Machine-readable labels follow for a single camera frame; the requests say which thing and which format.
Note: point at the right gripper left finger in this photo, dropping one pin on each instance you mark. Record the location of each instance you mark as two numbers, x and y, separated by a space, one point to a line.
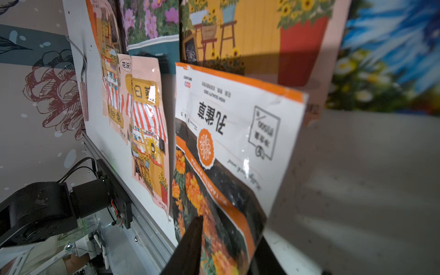
186 258

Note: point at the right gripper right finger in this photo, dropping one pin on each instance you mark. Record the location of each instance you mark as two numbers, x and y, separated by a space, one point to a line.
264 261

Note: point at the dark marigold seed bag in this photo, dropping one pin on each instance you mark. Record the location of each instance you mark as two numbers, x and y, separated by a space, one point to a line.
234 139

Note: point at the pink shop seed bag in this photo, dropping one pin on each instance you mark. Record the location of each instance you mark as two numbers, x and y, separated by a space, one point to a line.
104 24
147 129

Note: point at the purple flower seed bag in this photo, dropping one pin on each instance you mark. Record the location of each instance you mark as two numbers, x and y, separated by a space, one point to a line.
151 29

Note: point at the striped shop seed bag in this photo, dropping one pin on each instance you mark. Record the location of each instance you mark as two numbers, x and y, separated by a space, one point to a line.
289 43

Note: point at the blue flower seed bag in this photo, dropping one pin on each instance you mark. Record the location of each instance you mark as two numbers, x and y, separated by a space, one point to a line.
389 59

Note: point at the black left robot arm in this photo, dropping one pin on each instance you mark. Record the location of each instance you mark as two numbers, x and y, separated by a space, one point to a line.
35 213

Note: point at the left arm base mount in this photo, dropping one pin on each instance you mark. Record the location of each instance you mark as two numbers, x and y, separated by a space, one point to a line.
105 191

